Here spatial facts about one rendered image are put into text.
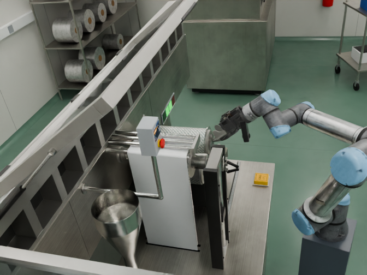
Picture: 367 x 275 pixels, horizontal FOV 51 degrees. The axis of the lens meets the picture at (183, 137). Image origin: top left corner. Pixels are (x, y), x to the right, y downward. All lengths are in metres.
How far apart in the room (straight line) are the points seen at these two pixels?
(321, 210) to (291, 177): 1.97
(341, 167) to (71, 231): 0.92
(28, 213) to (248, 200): 1.16
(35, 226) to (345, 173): 0.98
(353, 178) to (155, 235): 0.90
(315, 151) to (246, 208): 1.98
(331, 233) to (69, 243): 1.10
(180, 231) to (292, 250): 1.40
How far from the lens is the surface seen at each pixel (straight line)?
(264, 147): 3.88
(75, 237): 1.43
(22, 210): 1.17
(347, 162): 1.34
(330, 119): 1.58
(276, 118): 1.60
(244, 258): 1.77
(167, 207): 1.64
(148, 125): 1.12
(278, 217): 3.18
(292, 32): 6.32
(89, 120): 0.73
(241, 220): 1.92
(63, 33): 4.91
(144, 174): 1.55
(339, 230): 1.86
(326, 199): 1.53
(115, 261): 1.79
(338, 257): 1.90
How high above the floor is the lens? 2.30
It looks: 34 degrees down
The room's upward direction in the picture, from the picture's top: 7 degrees counter-clockwise
